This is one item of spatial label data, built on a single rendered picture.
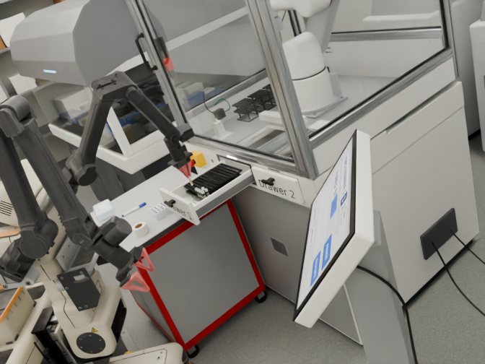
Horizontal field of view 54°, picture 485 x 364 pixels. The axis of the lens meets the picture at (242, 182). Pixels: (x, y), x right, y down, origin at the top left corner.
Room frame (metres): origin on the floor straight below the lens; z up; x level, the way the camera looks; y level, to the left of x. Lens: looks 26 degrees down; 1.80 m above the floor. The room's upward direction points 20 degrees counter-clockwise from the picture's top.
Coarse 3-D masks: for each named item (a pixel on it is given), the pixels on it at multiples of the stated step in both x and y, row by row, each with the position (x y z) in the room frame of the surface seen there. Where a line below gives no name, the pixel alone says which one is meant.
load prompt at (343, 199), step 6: (348, 156) 1.21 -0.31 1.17; (342, 162) 1.24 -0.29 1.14; (348, 162) 1.17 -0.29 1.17; (342, 168) 1.20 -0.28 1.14; (348, 168) 1.14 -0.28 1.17; (342, 174) 1.17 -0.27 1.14; (348, 174) 1.11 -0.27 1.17; (342, 180) 1.14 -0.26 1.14; (348, 180) 1.08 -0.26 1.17; (342, 186) 1.10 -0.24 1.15; (348, 186) 1.05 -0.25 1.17; (342, 192) 1.07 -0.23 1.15; (348, 192) 1.02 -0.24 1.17; (342, 198) 1.04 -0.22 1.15; (348, 198) 0.99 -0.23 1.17; (342, 204) 1.01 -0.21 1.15; (342, 210) 0.98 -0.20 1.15
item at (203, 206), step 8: (224, 160) 2.16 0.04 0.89; (208, 168) 2.12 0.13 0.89; (240, 168) 2.04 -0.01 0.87; (248, 168) 1.98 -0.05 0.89; (240, 176) 1.91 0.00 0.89; (248, 176) 1.93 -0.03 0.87; (184, 184) 2.05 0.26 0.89; (232, 184) 1.89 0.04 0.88; (240, 184) 1.90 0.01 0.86; (248, 184) 1.92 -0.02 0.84; (176, 192) 2.03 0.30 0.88; (184, 192) 2.04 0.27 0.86; (216, 192) 1.85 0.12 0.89; (224, 192) 1.86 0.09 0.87; (232, 192) 1.88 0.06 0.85; (200, 200) 1.95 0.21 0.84; (208, 200) 1.83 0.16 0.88; (216, 200) 1.84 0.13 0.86; (224, 200) 1.86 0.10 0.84; (200, 208) 1.80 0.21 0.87; (208, 208) 1.82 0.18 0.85; (200, 216) 1.80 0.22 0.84
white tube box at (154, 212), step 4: (160, 204) 2.14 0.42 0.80; (164, 204) 2.12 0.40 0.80; (152, 208) 2.13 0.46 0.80; (156, 208) 2.12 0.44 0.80; (160, 208) 2.10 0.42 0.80; (164, 208) 2.08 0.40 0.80; (152, 212) 2.08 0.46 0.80; (156, 212) 2.08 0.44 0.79; (160, 212) 2.07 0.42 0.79; (164, 212) 2.07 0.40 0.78; (168, 212) 2.08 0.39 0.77; (152, 216) 2.10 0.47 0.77; (156, 216) 2.05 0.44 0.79; (160, 216) 2.06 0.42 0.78; (164, 216) 2.07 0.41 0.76
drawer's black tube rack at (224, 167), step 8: (216, 168) 2.09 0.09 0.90; (224, 168) 2.04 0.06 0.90; (232, 168) 2.02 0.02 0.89; (200, 176) 2.05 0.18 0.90; (208, 176) 2.02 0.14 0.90; (216, 176) 1.99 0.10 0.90; (224, 176) 1.96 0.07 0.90; (232, 176) 1.94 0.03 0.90; (200, 184) 1.98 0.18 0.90; (208, 184) 1.94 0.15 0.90; (216, 184) 1.91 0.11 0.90; (224, 184) 1.94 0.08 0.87; (192, 192) 1.99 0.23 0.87; (208, 192) 1.88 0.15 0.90
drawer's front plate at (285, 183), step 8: (256, 168) 1.86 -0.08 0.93; (256, 176) 1.87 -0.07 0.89; (264, 176) 1.81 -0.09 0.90; (272, 176) 1.76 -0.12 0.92; (280, 176) 1.71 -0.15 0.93; (288, 176) 1.69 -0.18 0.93; (264, 184) 1.83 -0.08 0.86; (280, 184) 1.73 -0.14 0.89; (288, 184) 1.68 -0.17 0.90; (296, 184) 1.64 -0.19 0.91; (272, 192) 1.80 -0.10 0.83; (288, 192) 1.69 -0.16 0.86; (296, 192) 1.64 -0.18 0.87; (296, 200) 1.66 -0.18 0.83
